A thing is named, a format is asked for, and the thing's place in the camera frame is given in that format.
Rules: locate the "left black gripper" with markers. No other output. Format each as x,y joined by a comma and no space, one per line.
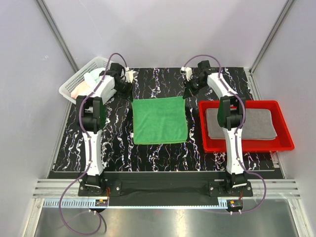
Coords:
128,95

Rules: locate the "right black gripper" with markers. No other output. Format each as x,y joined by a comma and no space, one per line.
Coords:
188,91

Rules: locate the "green towel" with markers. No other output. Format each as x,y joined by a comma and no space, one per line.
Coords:
159,121

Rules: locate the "grey towel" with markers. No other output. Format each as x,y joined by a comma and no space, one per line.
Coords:
258,125

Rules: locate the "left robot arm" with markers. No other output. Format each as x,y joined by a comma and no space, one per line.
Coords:
103,84

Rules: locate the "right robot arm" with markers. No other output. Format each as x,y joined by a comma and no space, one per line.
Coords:
230,116

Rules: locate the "white towel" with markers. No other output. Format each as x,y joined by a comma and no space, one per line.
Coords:
92,78

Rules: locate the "pink towel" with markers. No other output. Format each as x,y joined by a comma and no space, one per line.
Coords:
81,89

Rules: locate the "white plastic basket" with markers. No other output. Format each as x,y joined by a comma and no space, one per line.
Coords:
67,87

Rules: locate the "red plastic tray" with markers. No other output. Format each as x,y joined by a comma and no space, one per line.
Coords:
282,142

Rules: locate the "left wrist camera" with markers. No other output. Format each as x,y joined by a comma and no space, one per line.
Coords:
130,76

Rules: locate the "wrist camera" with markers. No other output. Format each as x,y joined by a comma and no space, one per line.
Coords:
187,72
130,76

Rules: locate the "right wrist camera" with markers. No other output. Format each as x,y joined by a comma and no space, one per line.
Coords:
187,72

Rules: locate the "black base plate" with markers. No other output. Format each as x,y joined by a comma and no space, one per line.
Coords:
213,188

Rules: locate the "white slotted cable duct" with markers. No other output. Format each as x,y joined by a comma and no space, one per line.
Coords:
76,203

